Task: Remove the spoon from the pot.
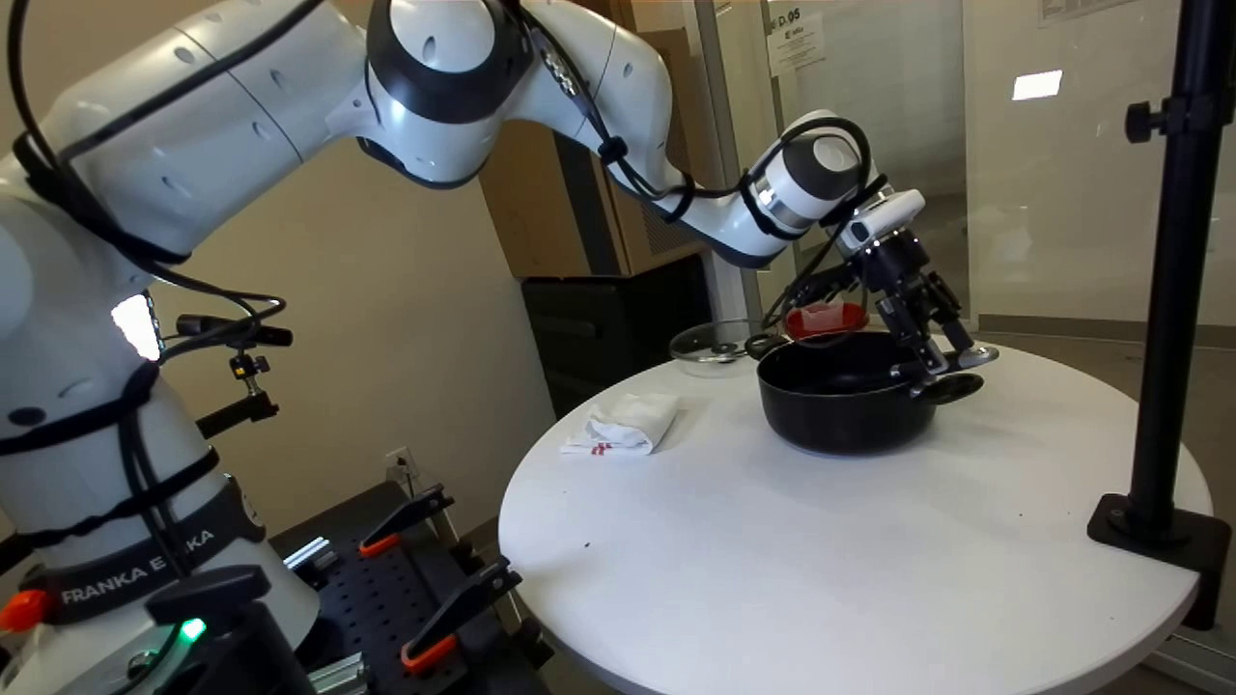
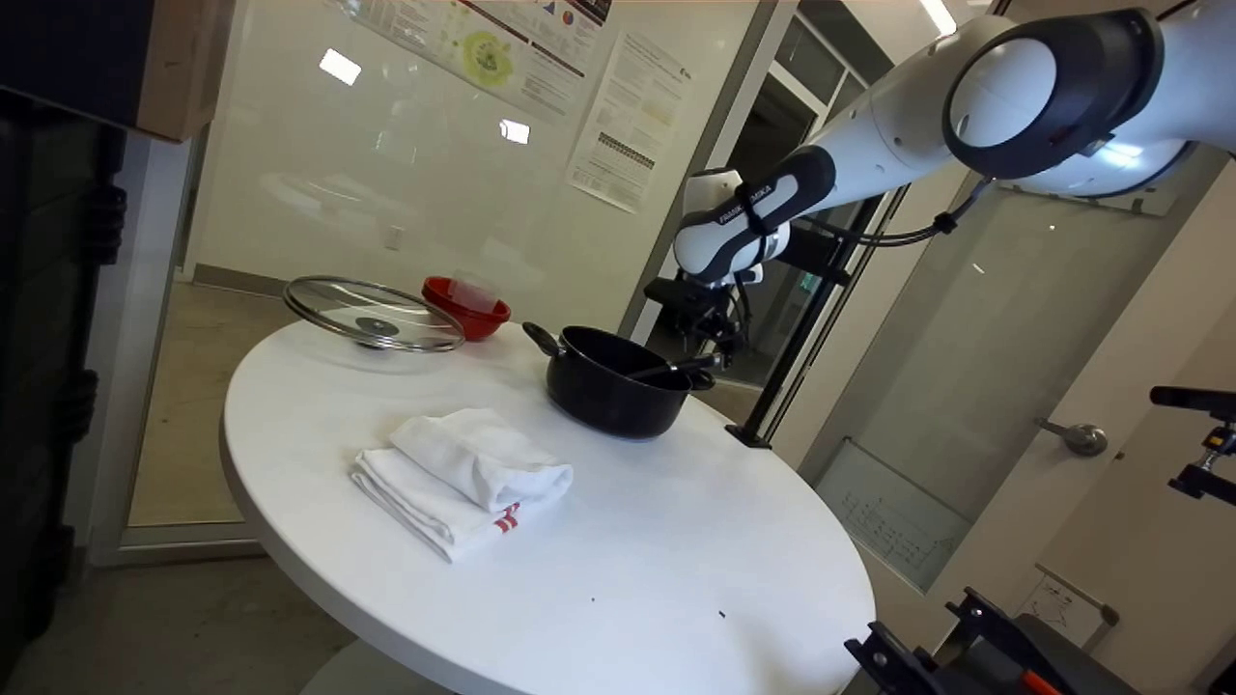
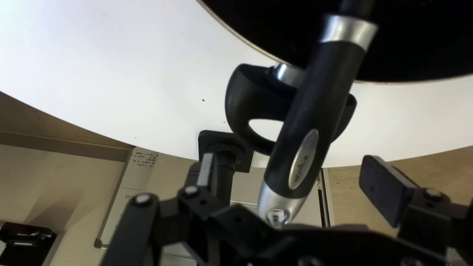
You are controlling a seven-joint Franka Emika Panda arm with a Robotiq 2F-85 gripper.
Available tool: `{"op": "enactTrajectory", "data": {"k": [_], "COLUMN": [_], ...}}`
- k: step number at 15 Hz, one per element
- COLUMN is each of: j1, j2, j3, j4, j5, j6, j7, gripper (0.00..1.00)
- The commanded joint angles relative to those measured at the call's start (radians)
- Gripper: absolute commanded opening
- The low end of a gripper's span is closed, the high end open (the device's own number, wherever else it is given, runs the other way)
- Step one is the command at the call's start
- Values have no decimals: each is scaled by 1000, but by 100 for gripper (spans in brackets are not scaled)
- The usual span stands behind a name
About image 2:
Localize small white wall notice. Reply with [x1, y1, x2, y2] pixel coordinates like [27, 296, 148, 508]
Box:
[565, 32, 708, 221]

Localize black pan handle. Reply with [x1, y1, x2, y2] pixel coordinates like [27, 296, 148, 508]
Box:
[614, 359, 714, 389]

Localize black stand pole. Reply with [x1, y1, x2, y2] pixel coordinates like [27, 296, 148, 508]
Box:
[726, 185, 911, 452]

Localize black cooking pot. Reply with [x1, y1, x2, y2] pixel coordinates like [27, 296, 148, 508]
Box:
[517, 322, 720, 443]

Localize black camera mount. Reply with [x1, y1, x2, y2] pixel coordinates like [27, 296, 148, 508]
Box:
[1147, 381, 1236, 508]

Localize glass pot lid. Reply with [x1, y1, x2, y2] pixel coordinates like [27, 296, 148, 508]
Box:
[279, 273, 468, 359]

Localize silver door handle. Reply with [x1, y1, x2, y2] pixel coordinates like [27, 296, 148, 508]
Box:
[1040, 413, 1111, 464]

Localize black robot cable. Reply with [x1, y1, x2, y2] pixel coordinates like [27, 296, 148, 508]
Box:
[859, 171, 999, 251]

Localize black cabinet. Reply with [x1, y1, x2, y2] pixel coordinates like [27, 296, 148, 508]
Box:
[0, 84, 131, 651]

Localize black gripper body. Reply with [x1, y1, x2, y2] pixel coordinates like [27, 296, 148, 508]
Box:
[640, 270, 753, 349]

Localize grey wall vent panel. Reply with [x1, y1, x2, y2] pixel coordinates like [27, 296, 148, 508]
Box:
[810, 435, 973, 594]

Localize large wall poster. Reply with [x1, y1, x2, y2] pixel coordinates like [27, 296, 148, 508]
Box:
[336, 0, 617, 125]

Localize red plastic cup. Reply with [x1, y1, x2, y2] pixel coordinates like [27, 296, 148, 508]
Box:
[417, 273, 512, 345]

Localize black and red equipment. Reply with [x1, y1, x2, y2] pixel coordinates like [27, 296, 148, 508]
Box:
[843, 588, 1125, 695]

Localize white folded towel red print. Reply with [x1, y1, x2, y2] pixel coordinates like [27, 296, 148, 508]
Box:
[342, 404, 580, 566]

